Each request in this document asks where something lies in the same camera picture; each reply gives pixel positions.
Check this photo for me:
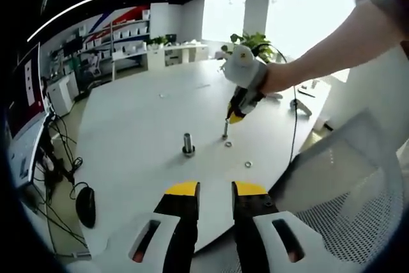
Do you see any potted green plant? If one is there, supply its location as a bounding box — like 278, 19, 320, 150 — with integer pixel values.
220, 31, 285, 65

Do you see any small green cabinet plant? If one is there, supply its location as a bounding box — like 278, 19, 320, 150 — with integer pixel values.
145, 36, 169, 51

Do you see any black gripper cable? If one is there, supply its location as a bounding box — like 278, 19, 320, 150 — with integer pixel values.
255, 42, 300, 167

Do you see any black pen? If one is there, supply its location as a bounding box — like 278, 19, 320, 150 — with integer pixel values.
298, 86, 317, 98

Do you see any black computer mouse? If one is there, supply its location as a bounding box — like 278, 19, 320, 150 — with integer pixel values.
76, 186, 97, 230

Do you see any white computer desk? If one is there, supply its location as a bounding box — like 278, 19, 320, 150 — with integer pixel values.
8, 116, 47, 191

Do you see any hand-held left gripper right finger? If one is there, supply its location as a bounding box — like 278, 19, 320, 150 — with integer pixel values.
232, 180, 330, 273

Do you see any person's right hand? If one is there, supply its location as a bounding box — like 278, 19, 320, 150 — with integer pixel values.
262, 61, 292, 95

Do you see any black mouse cable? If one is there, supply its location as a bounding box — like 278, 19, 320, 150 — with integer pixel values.
69, 182, 89, 201

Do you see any shelf with white boxes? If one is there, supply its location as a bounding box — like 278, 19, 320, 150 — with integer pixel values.
47, 19, 151, 77

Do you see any long low white cabinet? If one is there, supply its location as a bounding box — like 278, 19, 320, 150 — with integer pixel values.
146, 42, 210, 70

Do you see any small white cabinet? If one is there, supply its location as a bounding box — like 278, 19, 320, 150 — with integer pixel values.
47, 74, 79, 116

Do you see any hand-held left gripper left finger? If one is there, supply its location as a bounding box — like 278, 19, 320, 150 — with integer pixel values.
110, 180, 201, 273

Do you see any white perforated office chair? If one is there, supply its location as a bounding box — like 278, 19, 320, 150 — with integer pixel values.
271, 109, 405, 264

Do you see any thick threaded metal stud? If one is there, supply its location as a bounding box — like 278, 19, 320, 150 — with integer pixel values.
182, 132, 196, 156

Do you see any bundle of black cables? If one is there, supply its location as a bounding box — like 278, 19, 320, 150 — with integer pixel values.
33, 114, 86, 191

